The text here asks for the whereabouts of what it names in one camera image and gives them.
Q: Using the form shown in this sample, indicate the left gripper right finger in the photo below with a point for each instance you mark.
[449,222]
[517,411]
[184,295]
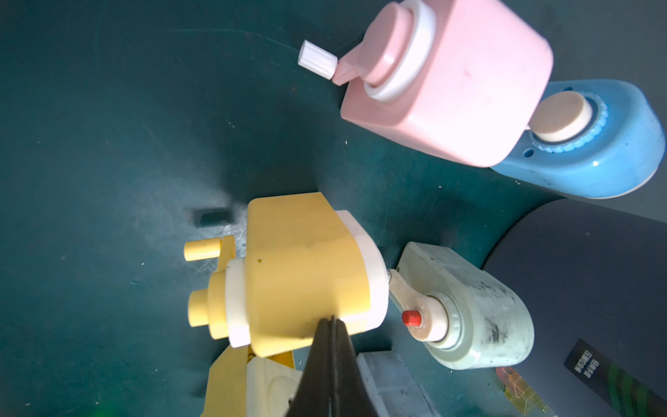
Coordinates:
[349,396]

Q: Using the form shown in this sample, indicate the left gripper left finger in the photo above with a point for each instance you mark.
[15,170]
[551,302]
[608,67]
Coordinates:
[312,397]

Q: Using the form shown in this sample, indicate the light blue pencil sharpener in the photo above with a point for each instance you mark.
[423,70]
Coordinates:
[391,387]

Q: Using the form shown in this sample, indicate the green pencil sharpener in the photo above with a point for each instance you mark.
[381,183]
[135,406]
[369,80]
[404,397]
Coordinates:
[465,317]

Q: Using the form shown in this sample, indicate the pink tinted sharpener tray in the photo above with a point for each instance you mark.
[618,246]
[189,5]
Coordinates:
[520,393]

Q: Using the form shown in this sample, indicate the pink pencil sharpener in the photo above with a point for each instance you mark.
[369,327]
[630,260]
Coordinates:
[459,80]

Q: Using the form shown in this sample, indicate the grey trash bin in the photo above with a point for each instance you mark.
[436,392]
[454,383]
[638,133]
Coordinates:
[594,282]

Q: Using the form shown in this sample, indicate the green mat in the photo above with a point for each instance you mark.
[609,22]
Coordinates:
[129,128]

